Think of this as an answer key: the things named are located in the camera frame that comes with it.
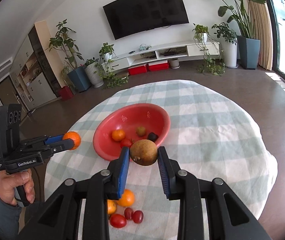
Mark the red bin on floor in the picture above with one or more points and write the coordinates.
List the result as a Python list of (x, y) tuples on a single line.
[(66, 93)]

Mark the plant ribbed white pot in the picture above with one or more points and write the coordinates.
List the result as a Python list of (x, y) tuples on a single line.
[(93, 72)]

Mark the black wall television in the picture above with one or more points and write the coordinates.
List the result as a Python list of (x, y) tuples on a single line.
[(128, 17)]

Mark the red plastic colander bowl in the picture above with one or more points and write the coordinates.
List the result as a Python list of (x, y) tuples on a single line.
[(153, 117)]

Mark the round red tomato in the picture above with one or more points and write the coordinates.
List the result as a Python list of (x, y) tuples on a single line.
[(117, 220)]

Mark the left hand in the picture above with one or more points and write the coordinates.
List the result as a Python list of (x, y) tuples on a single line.
[(8, 183)]

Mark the greenish brown fruit in bowl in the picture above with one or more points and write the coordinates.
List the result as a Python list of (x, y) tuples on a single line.
[(141, 131)]

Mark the ivy plant on console left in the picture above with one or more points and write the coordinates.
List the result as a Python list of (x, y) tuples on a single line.
[(106, 71)]

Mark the red storage box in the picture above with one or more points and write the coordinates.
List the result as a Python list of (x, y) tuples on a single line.
[(135, 70), (158, 65)]

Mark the tall plant blue pot left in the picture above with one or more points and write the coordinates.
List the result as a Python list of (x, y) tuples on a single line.
[(71, 72)]

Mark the tall plant blue pot right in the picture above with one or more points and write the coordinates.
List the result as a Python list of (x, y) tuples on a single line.
[(249, 46)]

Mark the tangerine in bowl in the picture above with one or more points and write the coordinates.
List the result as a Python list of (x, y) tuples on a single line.
[(118, 135)]

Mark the wooden shelf cabinet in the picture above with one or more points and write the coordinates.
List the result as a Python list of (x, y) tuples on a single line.
[(36, 70)]

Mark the right red storage box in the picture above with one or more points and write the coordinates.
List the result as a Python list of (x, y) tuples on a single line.
[(158, 65)]

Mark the large orange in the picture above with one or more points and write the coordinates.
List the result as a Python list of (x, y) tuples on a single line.
[(127, 199), (111, 207)]

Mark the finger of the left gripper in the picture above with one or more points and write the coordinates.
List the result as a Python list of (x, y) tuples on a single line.
[(53, 149), (55, 139)]

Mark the brown kiwi fruit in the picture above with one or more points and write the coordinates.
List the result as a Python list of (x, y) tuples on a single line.
[(144, 152)]

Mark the beige curtain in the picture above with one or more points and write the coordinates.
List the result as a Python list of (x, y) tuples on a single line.
[(263, 31)]

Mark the grey left sleeve forearm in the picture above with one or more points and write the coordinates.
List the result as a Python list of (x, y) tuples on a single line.
[(9, 220)]

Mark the red tomato in bowl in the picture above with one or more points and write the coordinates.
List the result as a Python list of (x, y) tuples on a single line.
[(126, 143)]

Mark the dark plum in bowl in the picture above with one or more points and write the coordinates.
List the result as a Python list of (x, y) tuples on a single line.
[(152, 137)]

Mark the bushy plant white pot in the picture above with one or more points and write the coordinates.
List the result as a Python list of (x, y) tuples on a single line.
[(229, 46)]

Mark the red cherry tomato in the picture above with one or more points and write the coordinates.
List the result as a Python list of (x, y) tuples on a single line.
[(128, 212), (137, 216)]

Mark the white tv console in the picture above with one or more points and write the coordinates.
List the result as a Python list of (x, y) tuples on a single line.
[(181, 50)]

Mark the left red storage box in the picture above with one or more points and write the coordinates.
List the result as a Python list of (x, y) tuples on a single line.
[(135, 70)]

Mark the trailing plant on console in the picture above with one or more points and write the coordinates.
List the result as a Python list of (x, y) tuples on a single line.
[(201, 37)]

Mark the checked green white tablecloth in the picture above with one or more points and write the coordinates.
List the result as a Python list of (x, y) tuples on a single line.
[(210, 136)]

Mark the tall plant blue pot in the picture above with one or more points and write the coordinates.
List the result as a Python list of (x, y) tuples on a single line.
[(71, 72), (249, 46)]

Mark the small grey pot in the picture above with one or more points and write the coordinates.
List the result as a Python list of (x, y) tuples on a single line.
[(174, 63)]

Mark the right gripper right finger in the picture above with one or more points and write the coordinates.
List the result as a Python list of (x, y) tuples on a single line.
[(171, 182)]

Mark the small orange tangerine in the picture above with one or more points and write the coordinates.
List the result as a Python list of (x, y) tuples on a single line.
[(75, 137)]

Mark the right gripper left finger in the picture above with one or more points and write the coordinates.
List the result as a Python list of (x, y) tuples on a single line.
[(119, 168)]

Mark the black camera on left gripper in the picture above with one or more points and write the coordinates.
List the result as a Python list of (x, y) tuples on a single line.
[(10, 119)]

